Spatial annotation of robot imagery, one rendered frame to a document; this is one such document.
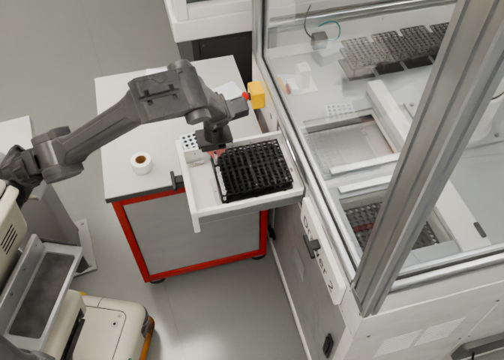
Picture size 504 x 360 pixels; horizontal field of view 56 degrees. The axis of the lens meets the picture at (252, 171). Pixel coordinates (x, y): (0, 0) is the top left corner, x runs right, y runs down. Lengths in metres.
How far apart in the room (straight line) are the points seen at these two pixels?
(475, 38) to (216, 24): 1.57
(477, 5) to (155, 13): 3.31
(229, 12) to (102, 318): 1.31
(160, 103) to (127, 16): 3.00
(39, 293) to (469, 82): 0.96
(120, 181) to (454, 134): 1.21
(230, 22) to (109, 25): 1.78
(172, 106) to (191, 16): 1.24
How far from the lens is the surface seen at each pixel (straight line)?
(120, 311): 1.96
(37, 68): 3.51
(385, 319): 1.27
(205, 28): 2.08
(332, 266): 1.26
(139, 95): 0.81
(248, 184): 1.42
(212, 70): 2.01
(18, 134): 1.94
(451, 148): 0.69
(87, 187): 2.68
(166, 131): 1.78
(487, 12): 0.59
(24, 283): 1.20
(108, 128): 0.90
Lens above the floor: 2.04
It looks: 52 degrees down
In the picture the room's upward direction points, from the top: straight up
